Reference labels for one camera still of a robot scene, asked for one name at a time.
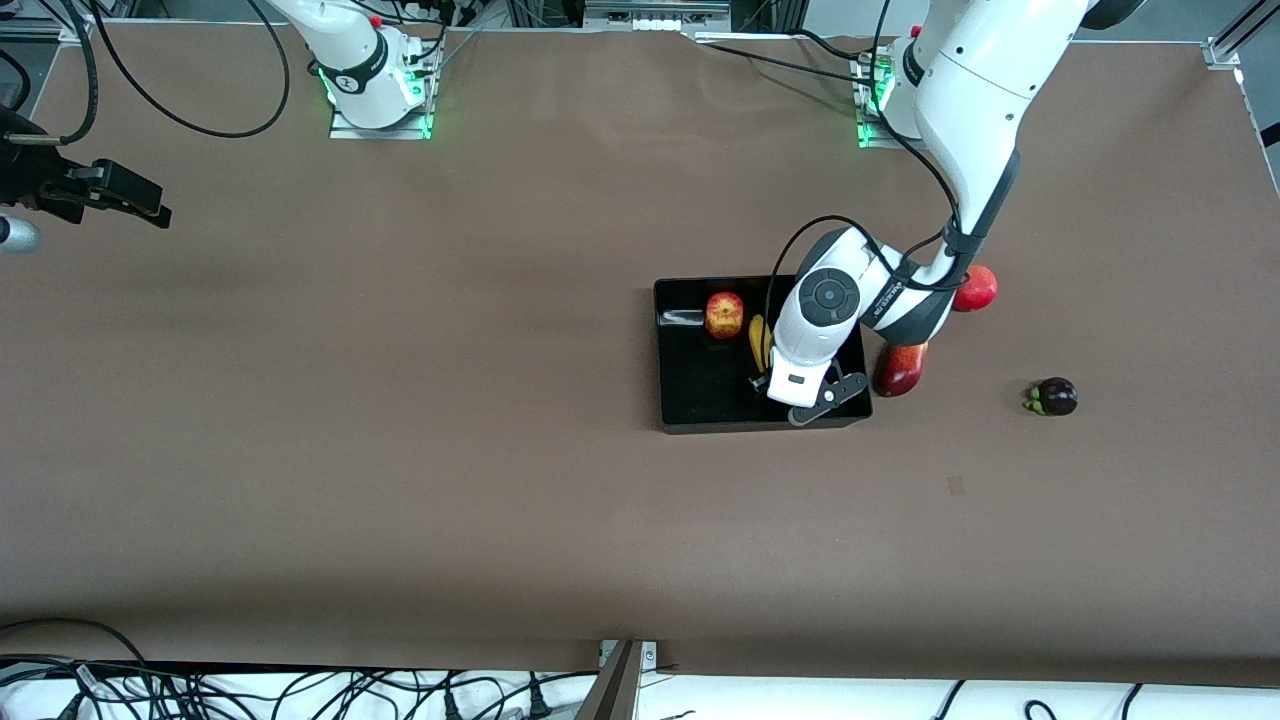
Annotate black rectangular plastic box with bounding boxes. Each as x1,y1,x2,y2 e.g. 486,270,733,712
653,272,874,435

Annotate red yellow apple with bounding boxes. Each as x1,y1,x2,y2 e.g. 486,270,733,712
704,291,745,342

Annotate red mango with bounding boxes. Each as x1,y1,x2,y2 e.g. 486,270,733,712
873,342,930,399

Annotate red pomegranate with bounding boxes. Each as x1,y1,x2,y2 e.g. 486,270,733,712
953,264,999,313

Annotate dark purple mangosteen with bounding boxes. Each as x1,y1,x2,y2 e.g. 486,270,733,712
1024,377,1079,418

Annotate grey metal stand beam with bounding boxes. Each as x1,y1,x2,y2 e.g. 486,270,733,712
573,642,643,720

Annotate white power strip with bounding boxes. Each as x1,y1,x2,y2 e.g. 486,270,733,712
585,0,731,33

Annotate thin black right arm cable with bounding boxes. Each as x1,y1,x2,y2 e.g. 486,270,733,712
88,0,293,139

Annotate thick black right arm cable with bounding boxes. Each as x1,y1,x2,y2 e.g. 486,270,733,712
55,0,101,146

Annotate aluminium frame profile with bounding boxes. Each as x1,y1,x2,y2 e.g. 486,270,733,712
0,0,96,46
1205,0,1280,71

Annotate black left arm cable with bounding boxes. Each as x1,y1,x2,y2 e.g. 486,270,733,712
764,0,976,346

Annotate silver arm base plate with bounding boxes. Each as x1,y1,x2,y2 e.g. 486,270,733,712
330,60,438,141
855,50,964,151

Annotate silver metal bracket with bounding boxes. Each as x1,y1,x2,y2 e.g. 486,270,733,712
598,640,661,671

